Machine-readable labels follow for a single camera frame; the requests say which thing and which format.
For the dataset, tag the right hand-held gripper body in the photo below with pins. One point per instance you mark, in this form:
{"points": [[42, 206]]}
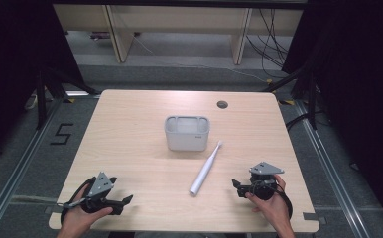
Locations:
{"points": [[262, 180]]}

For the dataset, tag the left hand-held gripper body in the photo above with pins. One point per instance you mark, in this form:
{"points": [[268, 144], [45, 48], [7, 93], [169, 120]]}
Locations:
{"points": [[100, 186]]}

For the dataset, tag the white electric toothbrush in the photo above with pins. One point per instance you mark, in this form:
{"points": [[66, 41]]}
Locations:
{"points": [[203, 172]]}

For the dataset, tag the grey toothbrush holder box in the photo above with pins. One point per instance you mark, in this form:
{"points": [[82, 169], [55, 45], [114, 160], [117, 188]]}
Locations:
{"points": [[187, 135]]}

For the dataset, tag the person's right hand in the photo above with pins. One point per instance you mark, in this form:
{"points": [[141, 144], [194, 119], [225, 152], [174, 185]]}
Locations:
{"points": [[274, 210]]}

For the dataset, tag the person's left hand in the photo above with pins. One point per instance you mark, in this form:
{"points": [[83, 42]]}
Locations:
{"points": [[80, 216]]}

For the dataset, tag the grey tape patch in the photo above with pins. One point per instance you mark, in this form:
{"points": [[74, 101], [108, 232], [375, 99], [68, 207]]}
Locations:
{"points": [[52, 210], [313, 217]]}

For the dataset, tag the black tape floor mark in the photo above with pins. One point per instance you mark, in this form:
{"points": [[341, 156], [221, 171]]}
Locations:
{"points": [[62, 134]]}

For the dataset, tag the yellow black tape piece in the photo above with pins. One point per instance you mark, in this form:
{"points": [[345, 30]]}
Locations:
{"points": [[287, 102]]}

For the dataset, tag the black metal stand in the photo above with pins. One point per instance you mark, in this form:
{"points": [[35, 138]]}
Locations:
{"points": [[41, 99], [311, 99]]}

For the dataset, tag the metal floor rail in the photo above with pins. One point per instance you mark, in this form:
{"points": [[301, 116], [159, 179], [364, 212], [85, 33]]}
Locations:
{"points": [[17, 172], [331, 172]]}

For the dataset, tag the white desk frame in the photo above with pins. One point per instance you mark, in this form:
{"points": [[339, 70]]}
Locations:
{"points": [[179, 18]]}

